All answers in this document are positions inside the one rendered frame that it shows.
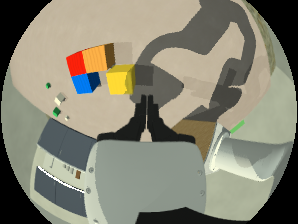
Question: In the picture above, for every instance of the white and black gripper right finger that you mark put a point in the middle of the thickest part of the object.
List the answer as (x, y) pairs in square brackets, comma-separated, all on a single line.
[(159, 131)]

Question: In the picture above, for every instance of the red cube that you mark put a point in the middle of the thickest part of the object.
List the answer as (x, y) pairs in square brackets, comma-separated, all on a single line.
[(76, 64)]

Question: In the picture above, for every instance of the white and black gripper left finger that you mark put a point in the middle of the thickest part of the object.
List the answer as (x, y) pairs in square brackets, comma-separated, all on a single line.
[(134, 129)]

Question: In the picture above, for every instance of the green cube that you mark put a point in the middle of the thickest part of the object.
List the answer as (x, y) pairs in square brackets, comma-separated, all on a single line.
[(56, 112)]

